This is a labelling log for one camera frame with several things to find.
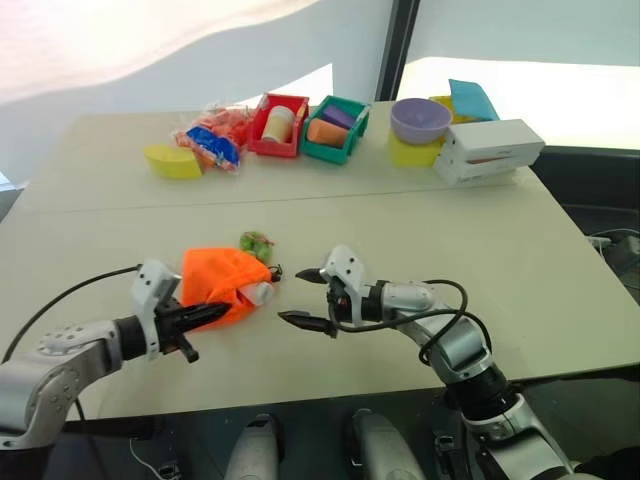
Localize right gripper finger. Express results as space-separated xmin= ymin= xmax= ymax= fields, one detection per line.
xmin=277 ymin=310 xmax=339 ymax=341
xmin=294 ymin=267 xmax=330 ymax=288

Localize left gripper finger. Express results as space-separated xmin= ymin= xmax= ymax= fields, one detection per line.
xmin=184 ymin=311 xmax=229 ymax=332
xmin=182 ymin=300 xmax=233 ymax=319

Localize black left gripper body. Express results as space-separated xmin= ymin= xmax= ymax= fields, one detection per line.
xmin=153 ymin=298 xmax=201 ymax=364

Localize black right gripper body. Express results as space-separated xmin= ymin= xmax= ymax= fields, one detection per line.
xmin=324 ymin=277 xmax=354 ymax=335

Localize orange drawstring pouch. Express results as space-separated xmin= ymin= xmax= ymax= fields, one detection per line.
xmin=180 ymin=246 xmax=284 ymax=332

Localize white tube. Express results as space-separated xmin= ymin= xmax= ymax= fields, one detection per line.
xmin=239 ymin=281 xmax=276 ymax=307

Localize small green toy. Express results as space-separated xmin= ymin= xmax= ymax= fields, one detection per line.
xmin=238 ymin=230 xmax=277 ymax=262

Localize green storage bin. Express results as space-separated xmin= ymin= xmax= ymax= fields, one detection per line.
xmin=300 ymin=95 xmax=373 ymax=166

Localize red storage bin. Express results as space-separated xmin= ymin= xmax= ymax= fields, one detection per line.
xmin=246 ymin=92 xmax=311 ymax=158

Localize grey rounded robot leg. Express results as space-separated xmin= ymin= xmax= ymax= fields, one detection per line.
xmin=223 ymin=413 xmax=285 ymax=480
xmin=343 ymin=408 xmax=427 ymax=480

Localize orange cylinder block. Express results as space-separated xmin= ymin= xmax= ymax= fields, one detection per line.
xmin=306 ymin=119 xmax=349 ymax=148

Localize yellow bowl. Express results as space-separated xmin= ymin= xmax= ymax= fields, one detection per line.
xmin=143 ymin=143 xmax=204 ymax=181

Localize cream cylindrical jar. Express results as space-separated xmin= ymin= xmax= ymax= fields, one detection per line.
xmin=262 ymin=104 xmax=297 ymax=143

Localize purple block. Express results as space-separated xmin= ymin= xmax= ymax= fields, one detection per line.
xmin=320 ymin=103 xmax=358 ymax=129

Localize blue plastic packet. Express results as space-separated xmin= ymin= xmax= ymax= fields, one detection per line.
xmin=185 ymin=125 xmax=242 ymax=170

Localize clear bag of orange pieces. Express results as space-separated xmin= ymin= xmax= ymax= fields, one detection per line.
xmin=172 ymin=101 xmax=252 ymax=174

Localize small white carton box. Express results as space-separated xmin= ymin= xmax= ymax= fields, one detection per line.
xmin=433 ymin=148 xmax=517 ymax=189

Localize purple bowl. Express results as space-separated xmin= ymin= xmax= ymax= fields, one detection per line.
xmin=390 ymin=97 xmax=454 ymax=146

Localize large white carton box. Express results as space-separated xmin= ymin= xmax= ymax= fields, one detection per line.
xmin=443 ymin=118 xmax=547 ymax=169

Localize blue plastic piece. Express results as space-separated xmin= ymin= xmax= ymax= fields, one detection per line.
xmin=447 ymin=78 xmax=501 ymax=123

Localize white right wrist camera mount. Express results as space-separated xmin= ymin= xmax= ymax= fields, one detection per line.
xmin=319 ymin=244 xmax=370 ymax=326

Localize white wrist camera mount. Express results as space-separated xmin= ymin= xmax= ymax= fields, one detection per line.
xmin=130 ymin=258 xmax=183 ymax=362
xmin=319 ymin=244 xmax=370 ymax=326

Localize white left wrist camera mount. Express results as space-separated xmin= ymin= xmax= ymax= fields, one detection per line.
xmin=130 ymin=258 xmax=183 ymax=362

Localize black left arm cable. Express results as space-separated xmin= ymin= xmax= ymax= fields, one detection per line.
xmin=0 ymin=266 xmax=140 ymax=364

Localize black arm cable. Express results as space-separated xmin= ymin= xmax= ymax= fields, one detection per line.
xmin=332 ymin=278 xmax=474 ymax=365
xmin=0 ymin=266 xmax=140 ymax=364

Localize black table frame bar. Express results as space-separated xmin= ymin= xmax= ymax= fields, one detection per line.
xmin=62 ymin=416 xmax=167 ymax=442

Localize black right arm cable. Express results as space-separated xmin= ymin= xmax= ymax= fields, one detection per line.
xmin=332 ymin=278 xmax=474 ymax=365

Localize dark window frame post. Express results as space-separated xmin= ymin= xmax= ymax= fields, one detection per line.
xmin=375 ymin=0 xmax=422 ymax=102

